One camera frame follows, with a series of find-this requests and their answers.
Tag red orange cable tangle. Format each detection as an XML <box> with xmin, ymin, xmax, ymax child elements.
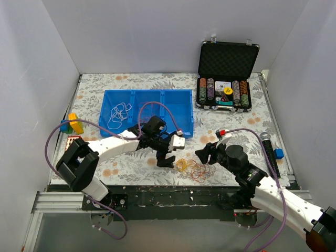
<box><xmin>175</xmin><ymin>156</ymin><xmax>215</xmax><ymax>183</ymax></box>

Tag white thin cable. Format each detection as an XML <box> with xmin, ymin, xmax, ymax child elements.
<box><xmin>106</xmin><ymin>102</ymin><xmax>133</xmax><ymax>130</ymax></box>

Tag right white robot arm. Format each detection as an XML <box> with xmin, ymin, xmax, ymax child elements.
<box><xmin>195</xmin><ymin>143</ymin><xmax>335</xmax><ymax>251</ymax></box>

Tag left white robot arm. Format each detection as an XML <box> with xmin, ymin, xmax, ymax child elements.
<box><xmin>56</xmin><ymin>116</ymin><xmax>184</xmax><ymax>210</ymax></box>

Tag floral table mat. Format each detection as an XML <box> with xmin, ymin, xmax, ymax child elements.
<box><xmin>69</xmin><ymin>73</ymin><xmax>282</xmax><ymax>186</ymax></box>

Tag blue three-compartment bin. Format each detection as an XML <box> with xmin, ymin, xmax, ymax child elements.
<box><xmin>99</xmin><ymin>89</ymin><xmax>194</xmax><ymax>138</ymax></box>

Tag black base beam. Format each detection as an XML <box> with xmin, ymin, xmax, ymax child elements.
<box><xmin>81</xmin><ymin>181</ymin><xmax>270</xmax><ymax>223</ymax></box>

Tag black microphone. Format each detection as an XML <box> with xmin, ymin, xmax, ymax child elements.
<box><xmin>260</xmin><ymin>132</ymin><xmax>281</xmax><ymax>179</ymax></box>

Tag small blue block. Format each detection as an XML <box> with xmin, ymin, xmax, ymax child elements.
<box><xmin>274</xmin><ymin>149</ymin><xmax>285</xmax><ymax>160</ymax></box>

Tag black poker chip case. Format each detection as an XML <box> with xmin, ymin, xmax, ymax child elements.
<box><xmin>195</xmin><ymin>37</ymin><xmax>260</xmax><ymax>112</ymax></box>

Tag red white toy brick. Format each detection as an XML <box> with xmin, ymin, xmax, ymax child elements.
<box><xmin>65</xmin><ymin>135</ymin><xmax>81</xmax><ymax>151</ymax></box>

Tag stacked colourful toy bricks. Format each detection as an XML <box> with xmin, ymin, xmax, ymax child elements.
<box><xmin>60</xmin><ymin>113</ymin><xmax>84</xmax><ymax>135</ymax></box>

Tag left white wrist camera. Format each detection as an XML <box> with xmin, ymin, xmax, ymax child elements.
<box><xmin>168</xmin><ymin>134</ymin><xmax>185</xmax><ymax>152</ymax></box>

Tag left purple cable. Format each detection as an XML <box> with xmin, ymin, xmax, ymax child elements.
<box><xmin>44</xmin><ymin>101</ymin><xmax>184</xmax><ymax>240</ymax></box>

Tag purple cable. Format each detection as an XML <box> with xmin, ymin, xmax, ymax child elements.
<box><xmin>223</xmin><ymin>128</ymin><xmax>287</xmax><ymax>252</ymax></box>
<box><xmin>44</xmin><ymin>101</ymin><xmax>184</xmax><ymax>240</ymax></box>

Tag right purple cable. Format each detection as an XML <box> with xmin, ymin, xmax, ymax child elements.
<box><xmin>223</xmin><ymin>128</ymin><xmax>287</xmax><ymax>252</ymax></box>

